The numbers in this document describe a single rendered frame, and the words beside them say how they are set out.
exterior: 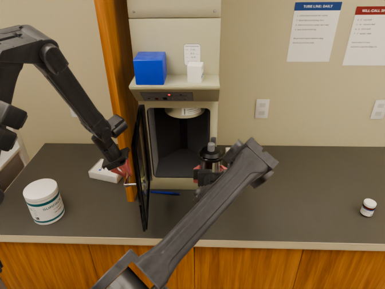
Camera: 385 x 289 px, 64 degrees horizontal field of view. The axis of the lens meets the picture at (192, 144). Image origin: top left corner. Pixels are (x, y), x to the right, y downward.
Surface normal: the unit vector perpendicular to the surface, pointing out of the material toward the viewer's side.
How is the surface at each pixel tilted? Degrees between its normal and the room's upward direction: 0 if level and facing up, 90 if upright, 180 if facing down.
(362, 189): 1
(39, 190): 0
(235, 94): 90
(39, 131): 90
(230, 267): 90
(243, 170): 38
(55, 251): 90
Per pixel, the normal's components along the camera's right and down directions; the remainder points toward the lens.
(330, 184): -0.01, -0.84
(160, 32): -0.04, 0.54
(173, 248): 0.18, -0.35
